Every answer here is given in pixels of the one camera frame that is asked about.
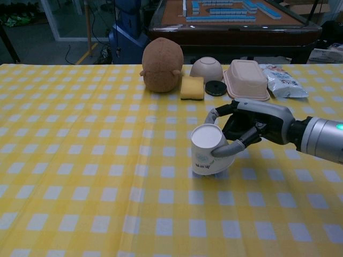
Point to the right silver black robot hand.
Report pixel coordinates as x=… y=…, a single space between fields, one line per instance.
x=268 y=123

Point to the white flower-print paper cup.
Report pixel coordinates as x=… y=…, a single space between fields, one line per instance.
x=205 y=140

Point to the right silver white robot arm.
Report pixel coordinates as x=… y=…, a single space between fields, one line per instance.
x=319 y=136

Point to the white printed snack bag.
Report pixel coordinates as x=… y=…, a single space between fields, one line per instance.
x=284 y=83

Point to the beige rectangular food container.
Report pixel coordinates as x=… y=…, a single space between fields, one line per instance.
x=245 y=77

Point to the black round disc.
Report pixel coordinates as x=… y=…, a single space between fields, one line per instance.
x=214 y=89

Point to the beige upturned bowl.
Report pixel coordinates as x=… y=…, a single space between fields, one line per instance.
x=206 y=69

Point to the yellow sponge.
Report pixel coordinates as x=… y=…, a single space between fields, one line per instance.
x=191 y=88

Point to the white plastic basket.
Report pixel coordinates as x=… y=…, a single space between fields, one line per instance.
x=325 y=55

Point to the dark brown mahjong table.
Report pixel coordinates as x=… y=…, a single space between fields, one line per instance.
x=235 y=33

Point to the diagonal blue mahjong tile row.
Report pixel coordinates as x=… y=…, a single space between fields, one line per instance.
x=264 y=9

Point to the long blue mahjong tile row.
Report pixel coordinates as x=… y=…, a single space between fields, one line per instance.
x=219 y=18

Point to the short blue mahjong tile row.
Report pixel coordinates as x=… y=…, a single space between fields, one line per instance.
x=227 y=11

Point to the brown plush toy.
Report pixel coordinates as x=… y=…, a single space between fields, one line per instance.
x=160 y=64

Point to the blue machine base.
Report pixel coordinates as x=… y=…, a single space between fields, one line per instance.
x=128 y=40

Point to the yellow white checkered tablecloth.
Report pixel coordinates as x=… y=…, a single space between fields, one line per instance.
x=80 y=160

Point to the wooden pole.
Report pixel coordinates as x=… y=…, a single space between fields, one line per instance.
x=88 y=26

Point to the black metal table leg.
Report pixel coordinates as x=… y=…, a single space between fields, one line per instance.
x=9 y=45

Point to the green bag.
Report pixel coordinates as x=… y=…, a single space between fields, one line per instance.
x=13 y=21

